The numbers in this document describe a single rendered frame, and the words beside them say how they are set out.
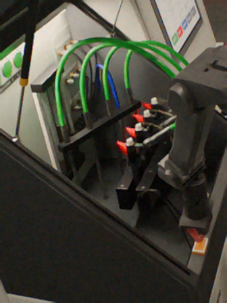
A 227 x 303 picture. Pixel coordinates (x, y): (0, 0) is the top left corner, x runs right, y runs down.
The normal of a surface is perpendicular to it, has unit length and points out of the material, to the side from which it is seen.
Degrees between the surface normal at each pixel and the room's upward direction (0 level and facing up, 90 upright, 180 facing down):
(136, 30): 90
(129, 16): 90
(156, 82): 90
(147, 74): 90
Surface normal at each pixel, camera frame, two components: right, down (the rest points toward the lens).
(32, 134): 0.92, 0.06
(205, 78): -0.47, -0.69
